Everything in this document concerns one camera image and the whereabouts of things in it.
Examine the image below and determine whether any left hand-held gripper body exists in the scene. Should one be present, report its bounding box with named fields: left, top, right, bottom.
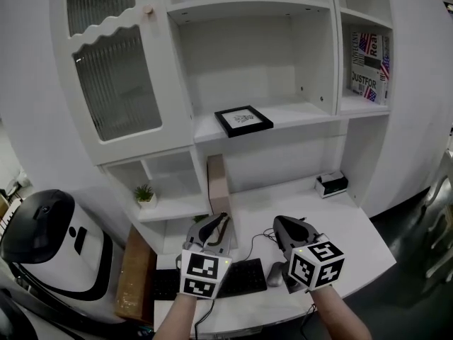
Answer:
left=176, top=241, right=235, bottom=300

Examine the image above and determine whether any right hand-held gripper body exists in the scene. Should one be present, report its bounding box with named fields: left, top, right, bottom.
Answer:
left=282, top=242, right=346, bottom=295

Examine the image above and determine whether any black picture frame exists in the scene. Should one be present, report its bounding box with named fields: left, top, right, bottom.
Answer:
left=213, top=104, right=275, bottom=139

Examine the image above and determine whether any person's right forearm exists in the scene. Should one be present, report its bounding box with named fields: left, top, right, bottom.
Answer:
left=309, top=284, right=373, bottom=340

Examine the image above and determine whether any person's left forearm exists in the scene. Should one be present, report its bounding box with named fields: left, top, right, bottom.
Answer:
left=151, top=291, right=200, bottom=340

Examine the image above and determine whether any white desk with drawers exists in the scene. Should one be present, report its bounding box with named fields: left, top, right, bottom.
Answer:
left=151, top=174, right=398, bottom=340

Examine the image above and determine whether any grey computer mouse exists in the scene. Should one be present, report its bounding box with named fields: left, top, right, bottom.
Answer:
left=265, top=261, right=285, bottom=288

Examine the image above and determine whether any black keyboard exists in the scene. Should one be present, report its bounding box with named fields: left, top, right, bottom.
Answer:
left=153, top=257, right=268, bottom=302

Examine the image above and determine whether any pale pink desktop tower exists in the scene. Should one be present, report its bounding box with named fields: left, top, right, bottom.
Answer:
left=206, top=154, right=231, bottom=216

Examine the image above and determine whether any white box with dark panel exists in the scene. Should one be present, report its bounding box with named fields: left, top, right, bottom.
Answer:
left=314, top=169, right=350, bottom=200

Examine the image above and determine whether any potted plant with white pot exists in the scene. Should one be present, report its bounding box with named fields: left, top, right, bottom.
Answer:
left=133, top=183, right=158, bottom=210

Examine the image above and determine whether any brown cardboard box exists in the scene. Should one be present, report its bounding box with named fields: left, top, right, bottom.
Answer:
left=113, top=224, right=157, bottom=324

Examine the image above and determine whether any white hutch shelf unit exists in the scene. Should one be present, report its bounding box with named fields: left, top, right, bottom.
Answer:
left=48, top=0, right=396, bottom=251

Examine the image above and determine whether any ribbed glass cabinet door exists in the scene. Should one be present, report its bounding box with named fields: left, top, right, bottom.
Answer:
left=49, top=0, right=195, bottom=166

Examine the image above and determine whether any flag print decorative book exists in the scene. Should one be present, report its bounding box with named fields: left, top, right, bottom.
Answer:
left=350, top=31, right=391, bottom=106

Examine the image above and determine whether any white slatted rack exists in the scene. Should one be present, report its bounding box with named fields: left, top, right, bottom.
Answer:
left=0, top=197, right=23, bottom=237

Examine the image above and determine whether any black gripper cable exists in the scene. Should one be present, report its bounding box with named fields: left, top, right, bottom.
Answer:
left=298, top=302, right=319, bottom=333
left=192, top=297, right=217, bottom=340

